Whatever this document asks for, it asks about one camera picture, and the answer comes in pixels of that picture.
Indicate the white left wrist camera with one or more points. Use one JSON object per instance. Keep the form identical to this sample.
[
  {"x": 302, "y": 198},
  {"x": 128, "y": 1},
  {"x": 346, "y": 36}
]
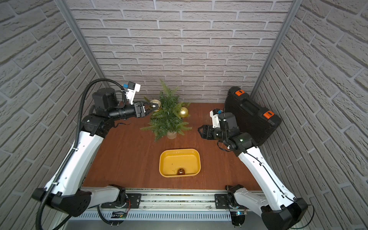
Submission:
[{"x": 131, "y": 89}]

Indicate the yellow plastic tray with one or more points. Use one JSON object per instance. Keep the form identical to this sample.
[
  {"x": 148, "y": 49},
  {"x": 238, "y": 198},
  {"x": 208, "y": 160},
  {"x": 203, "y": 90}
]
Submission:
[{"x": 172, "y": 160}]

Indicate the shiny gold ball ornament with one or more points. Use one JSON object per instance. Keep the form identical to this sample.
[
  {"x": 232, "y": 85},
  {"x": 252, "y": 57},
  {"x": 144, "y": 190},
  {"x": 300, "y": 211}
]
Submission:
[{"x": 155, "y": 105}]

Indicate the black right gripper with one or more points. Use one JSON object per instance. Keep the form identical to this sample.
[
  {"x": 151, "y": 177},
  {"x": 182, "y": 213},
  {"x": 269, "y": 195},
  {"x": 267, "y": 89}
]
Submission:
[{"x": 207, "y": 130}]

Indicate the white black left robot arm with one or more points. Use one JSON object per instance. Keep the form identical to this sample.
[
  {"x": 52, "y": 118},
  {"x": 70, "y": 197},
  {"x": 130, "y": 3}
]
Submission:
[{"x": 65, "y": 194}]

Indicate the aluminium mounting rail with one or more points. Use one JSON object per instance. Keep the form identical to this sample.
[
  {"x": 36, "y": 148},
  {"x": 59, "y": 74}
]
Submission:
[{"x": 181, "y": 205}]

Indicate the black plastic tool case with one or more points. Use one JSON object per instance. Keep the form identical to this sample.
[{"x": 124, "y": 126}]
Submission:
[{"x": 252, "y": 118}]

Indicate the wooden tree base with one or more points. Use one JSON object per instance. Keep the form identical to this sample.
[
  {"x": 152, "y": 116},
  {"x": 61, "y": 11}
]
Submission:
[{"x": 171, "y": 135}]

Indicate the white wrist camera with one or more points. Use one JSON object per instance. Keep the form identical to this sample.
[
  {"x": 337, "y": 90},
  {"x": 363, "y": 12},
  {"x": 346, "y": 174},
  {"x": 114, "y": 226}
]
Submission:
[
  {"x": 131, "y": 89},
  {"x": 214, "y": 116}
]

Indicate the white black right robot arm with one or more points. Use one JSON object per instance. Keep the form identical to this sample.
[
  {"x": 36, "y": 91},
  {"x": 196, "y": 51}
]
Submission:
[{"x": 280, "y": 209}]

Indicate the amber brown ball ornament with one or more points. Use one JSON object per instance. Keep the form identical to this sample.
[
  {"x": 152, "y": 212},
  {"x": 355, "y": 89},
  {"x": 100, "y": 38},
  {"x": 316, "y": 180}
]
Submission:
[{"x": 181, "y": 171}]

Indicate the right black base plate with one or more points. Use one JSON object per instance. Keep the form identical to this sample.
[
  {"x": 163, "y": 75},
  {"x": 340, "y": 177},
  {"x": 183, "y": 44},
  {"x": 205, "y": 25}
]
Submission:
[{"x": 225, "y": 201}]

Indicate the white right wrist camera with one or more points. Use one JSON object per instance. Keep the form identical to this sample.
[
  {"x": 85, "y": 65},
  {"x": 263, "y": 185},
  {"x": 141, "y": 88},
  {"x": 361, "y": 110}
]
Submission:
[{"x": 214, "y": 116}]

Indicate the small green christmas tree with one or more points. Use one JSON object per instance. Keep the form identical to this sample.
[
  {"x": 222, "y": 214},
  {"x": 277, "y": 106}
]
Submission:
[{"x": 167, "y": 119}]

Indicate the matte gold ball ornament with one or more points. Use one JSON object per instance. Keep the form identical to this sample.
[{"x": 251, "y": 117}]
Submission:
[{"x": 183, "y": 113}]

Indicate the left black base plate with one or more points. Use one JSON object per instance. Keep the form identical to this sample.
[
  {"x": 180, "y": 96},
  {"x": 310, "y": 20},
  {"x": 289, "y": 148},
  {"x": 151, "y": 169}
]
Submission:
[{"x": 133, "y": 200}]

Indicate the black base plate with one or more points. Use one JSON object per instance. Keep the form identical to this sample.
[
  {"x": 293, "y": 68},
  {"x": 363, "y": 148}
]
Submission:
[
  {"x": 133, "y": 200},
  {"x": 225, "y": 201}
]

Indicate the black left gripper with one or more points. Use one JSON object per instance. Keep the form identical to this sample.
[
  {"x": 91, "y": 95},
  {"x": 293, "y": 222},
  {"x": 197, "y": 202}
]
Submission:
[{"x": 139, "y": 109}]

